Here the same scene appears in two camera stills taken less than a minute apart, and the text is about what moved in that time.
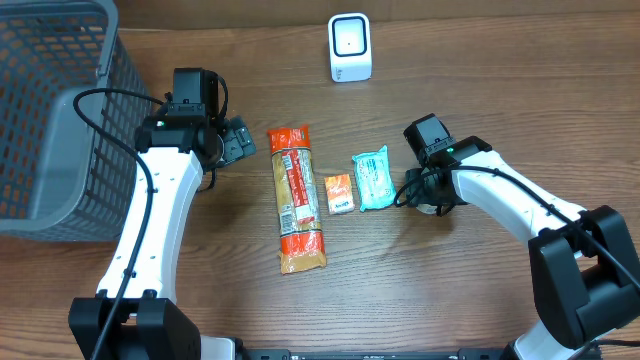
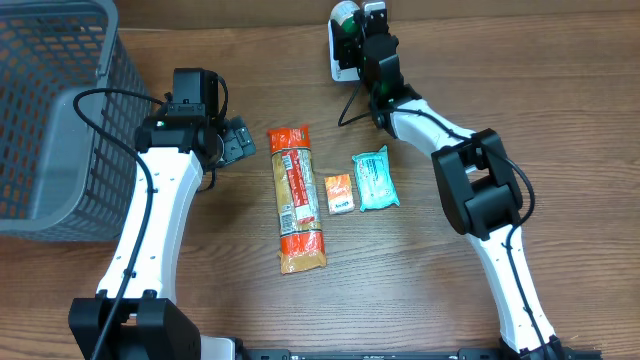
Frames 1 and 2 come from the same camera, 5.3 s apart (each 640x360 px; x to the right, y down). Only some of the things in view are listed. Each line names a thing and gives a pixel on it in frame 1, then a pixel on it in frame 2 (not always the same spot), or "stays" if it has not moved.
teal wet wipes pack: x=376 y=188 stays
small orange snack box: x=339 y=194 stays
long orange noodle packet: x=299 y=217 stays
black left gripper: x=238 y=143 stays
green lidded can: x=426 y=208 to x=343 y=14
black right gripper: x=415 y=187 to x=347 y=48
